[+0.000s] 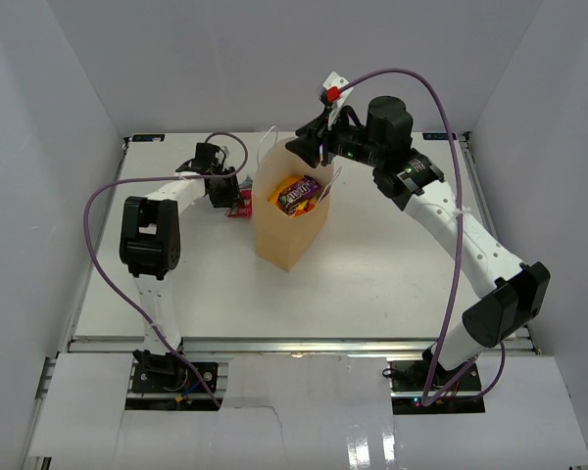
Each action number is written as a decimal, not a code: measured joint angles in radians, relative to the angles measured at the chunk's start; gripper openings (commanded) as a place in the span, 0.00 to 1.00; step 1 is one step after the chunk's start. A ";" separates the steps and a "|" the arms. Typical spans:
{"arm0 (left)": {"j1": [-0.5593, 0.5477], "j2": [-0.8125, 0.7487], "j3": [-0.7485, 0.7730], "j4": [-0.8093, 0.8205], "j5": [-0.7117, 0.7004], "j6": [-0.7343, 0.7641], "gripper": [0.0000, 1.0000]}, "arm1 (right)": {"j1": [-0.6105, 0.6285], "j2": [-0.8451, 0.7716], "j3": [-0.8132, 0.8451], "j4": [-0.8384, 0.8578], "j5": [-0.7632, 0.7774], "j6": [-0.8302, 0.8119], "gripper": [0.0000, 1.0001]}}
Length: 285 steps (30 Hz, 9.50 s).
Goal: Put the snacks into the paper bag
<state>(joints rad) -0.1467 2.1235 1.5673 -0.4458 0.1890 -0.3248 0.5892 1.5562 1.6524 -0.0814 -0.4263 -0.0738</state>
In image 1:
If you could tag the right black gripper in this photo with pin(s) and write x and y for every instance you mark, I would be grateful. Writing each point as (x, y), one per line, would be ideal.
(307, 146)

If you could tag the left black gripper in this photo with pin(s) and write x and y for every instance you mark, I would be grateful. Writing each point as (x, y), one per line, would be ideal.
(231, 195)

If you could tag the red candy packet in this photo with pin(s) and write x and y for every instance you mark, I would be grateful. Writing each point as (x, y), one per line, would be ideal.
(242, 208)

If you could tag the large orange gummy bag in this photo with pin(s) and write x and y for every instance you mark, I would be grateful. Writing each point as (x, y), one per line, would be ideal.
(277, 196)

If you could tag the purple M&M's packet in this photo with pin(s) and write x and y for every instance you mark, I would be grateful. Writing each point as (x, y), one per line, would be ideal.
(299, 192)

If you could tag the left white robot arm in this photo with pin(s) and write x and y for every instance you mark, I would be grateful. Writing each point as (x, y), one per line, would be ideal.
(150, 244)

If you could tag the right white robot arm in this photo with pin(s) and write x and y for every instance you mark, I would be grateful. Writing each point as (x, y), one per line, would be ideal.
(510, 292)

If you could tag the brown paper bag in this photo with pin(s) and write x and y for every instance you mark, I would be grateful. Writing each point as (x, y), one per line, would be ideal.
(279, 238)

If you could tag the left blue table label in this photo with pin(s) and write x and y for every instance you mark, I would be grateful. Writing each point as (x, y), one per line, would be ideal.
(148, 138)

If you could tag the blue table label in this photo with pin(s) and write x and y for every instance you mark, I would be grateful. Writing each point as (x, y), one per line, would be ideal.
(435, 136)
(148, 138)

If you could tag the right blue table label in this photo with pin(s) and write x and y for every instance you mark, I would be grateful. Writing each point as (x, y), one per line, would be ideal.
(435, 136)

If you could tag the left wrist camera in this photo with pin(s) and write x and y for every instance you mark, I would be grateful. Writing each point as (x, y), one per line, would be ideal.
(208, 158)

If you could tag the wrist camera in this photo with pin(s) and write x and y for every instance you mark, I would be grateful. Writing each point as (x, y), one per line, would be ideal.
(331, 95)
(208, 158)

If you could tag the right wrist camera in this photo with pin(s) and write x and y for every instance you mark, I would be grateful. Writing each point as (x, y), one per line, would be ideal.
(331, 95)

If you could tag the aluminium front rail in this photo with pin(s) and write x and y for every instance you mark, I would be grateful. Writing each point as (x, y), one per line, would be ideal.
(222, 350)

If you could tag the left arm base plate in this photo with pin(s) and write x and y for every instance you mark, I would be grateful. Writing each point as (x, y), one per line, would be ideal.
(163, 383)

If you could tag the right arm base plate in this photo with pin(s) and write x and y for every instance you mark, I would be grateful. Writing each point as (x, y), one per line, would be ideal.
(407, 379)

